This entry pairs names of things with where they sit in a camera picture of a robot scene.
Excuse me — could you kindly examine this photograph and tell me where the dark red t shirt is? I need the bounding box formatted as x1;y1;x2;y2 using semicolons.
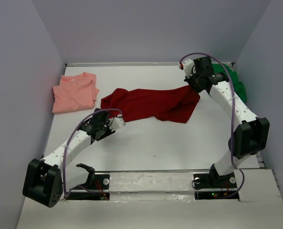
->
101;86;200;124

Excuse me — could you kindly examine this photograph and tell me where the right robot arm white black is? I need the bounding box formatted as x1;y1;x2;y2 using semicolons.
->
180;56;270;178

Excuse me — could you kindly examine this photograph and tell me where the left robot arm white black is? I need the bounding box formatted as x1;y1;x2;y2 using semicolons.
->
22;108;115;208

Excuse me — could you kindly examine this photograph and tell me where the crumpled green t shirt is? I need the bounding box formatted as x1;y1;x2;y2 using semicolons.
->
212;63;247;103

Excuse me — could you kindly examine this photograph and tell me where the folded pink t shirt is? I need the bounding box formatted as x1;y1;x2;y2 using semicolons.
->
52;72;99;114

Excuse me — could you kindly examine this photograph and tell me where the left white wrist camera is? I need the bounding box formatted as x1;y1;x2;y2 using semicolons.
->
108;114;126;131

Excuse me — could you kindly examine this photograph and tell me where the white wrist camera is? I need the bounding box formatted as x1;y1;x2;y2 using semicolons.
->
108;114;126;131
179;59;194;78

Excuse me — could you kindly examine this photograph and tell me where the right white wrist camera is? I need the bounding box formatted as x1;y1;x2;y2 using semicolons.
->
179;59;194;78

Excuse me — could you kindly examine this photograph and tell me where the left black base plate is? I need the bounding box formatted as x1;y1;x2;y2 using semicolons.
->
65;173;110;201

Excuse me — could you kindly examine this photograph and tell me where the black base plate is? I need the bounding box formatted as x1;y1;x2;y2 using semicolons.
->
191;173;240;200
65;173;110;201

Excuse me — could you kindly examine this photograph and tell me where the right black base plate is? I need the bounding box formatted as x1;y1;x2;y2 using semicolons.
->
191;173;240;200

